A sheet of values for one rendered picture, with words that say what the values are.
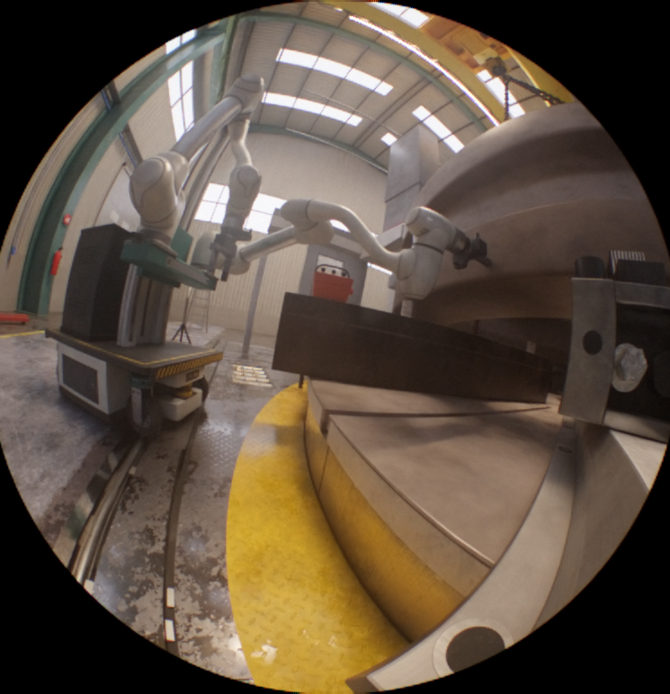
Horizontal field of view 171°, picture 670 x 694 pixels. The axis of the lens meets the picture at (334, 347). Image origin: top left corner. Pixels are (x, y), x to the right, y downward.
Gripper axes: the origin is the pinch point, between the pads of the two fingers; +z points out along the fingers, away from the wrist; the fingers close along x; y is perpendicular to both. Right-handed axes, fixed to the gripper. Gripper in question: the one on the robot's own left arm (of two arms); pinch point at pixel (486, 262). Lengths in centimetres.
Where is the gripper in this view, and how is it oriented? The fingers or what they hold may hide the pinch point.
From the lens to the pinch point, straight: 95.4
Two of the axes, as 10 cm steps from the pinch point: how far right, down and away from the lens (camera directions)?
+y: 1.8, -9.8, -0.4
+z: 9.3, 1.6, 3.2
